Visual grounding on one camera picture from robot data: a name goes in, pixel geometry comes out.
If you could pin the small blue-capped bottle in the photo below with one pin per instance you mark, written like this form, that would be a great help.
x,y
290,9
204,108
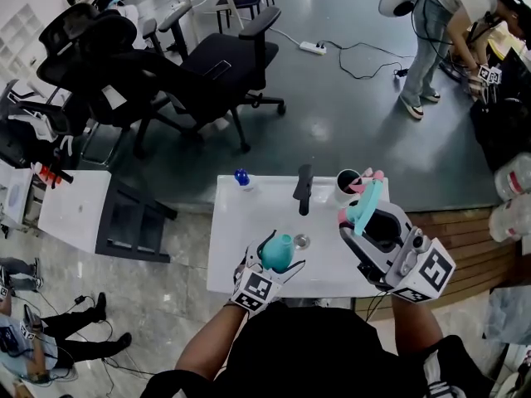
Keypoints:
x,y
245,178

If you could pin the right hand-held gripper camera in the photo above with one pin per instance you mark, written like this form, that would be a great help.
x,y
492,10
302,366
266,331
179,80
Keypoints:
x,y
420,243

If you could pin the white side table black frame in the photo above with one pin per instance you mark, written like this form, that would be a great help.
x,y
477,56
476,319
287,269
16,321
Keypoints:
x,y
83,210

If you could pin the person's black clothing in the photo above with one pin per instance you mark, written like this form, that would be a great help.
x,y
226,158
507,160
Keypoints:
x,y
311,346

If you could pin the black office chair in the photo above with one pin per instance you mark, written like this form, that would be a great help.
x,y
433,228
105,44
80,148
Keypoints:
x,y
79,35
224,62

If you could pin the red tool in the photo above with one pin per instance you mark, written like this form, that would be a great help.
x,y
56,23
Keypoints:
x,y
47,174

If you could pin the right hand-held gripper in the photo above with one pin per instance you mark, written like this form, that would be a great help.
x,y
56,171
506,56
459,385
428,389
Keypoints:
x,y
431,272

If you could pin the wooden slat platform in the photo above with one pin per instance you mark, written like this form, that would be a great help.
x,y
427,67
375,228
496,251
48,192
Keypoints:
x,y
469,255

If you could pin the teal spray bottle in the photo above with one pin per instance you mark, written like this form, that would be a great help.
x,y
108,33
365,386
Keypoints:
x,y
278,253

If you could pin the marble pattern board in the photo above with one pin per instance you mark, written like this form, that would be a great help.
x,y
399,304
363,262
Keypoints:
x,y
510,317

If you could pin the large black box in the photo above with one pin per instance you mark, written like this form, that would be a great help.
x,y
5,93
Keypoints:
x,y
502,135

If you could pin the person's left forearm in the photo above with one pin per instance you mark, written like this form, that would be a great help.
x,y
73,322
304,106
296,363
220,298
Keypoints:
x,y
207,342

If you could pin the white storage box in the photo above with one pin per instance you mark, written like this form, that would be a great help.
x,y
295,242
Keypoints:
x,y
16,193

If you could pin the white shelf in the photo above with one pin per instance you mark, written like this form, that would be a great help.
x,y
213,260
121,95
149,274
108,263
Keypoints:
x,y
20,35

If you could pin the black chair white frame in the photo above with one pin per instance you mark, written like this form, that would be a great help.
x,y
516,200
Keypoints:
x,y
29,122

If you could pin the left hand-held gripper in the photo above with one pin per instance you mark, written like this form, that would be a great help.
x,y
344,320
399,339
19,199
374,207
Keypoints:
x,y
257,286

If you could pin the white sink basin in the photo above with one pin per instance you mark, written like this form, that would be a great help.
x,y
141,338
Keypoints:
x,y
249,230

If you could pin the person's right forearm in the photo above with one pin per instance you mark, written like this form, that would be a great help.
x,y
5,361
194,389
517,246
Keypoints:
x,y
415,326

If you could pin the pale toothbrush cup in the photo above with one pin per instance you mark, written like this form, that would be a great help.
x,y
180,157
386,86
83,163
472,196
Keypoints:
x,y
344,197

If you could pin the black faucet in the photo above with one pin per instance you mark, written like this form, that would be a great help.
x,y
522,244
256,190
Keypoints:
x,y
303,189

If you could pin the teal and pink spray head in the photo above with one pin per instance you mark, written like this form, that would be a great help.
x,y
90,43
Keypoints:
x,y
367,205

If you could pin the white power strip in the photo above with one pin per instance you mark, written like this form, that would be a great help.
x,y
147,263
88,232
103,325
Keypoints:
x,y
313,48

